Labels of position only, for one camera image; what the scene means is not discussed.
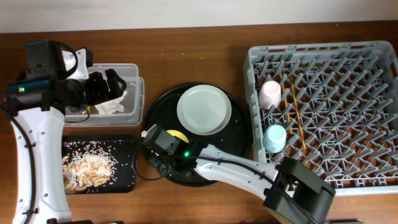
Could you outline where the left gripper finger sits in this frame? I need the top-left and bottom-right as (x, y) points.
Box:
(105, 68), (127, 90)
(106, 85), (126, 101)

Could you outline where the white napkin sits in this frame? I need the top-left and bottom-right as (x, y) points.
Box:
(95, 90), (127, 114)

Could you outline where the yellow bowl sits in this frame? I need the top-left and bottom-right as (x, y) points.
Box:
(167, 129), (189, 143)

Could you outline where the food scraps and rice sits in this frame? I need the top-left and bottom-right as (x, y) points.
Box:
(62, 141), (119, 194)

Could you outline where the blue cup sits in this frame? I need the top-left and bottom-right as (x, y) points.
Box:
(262, 124), (287, 153)

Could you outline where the pink cup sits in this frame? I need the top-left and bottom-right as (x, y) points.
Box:
(258, 80), (281, 110)

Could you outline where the wooden chopstick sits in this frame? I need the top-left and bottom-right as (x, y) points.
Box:
(290, 83), (307, 150)
(279, 72), (293, 134)

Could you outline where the gold foil wrapper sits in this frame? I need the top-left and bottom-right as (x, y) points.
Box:
(81, 106), (93, 115)

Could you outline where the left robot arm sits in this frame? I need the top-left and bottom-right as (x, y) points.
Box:
(1, 40), (127, 223)

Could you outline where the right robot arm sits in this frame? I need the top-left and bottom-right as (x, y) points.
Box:
(141, 124), (336, 223)

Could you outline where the clear plastic waste bin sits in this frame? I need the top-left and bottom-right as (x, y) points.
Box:
(65, 63), (144, 127)

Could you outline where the grey dishwasher rack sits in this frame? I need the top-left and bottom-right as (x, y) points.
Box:
(243, 40), (397, 196)

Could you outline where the black rectangular tray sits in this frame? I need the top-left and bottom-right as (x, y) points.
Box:
(62, 134), (137, 194)

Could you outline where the grey round plate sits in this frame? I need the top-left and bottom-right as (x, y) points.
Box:
(177, 85), (232, 136)

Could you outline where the round black serving tray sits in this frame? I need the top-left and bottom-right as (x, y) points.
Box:
(141, 83), (252, 187)

